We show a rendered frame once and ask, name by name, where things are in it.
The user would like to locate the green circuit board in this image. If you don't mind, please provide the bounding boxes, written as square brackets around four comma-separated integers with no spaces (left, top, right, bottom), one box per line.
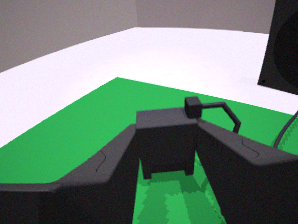
[0,77,294,224]

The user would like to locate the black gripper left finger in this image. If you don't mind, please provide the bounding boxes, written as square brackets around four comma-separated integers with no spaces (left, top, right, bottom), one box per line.
[0,124,140,224]

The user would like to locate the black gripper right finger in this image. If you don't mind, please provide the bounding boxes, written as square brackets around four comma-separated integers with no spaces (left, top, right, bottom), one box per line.
[196,119,298,224]

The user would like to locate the black cooling fan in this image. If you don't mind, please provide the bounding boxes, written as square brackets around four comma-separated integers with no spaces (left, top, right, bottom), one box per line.
[257,0,298,95]

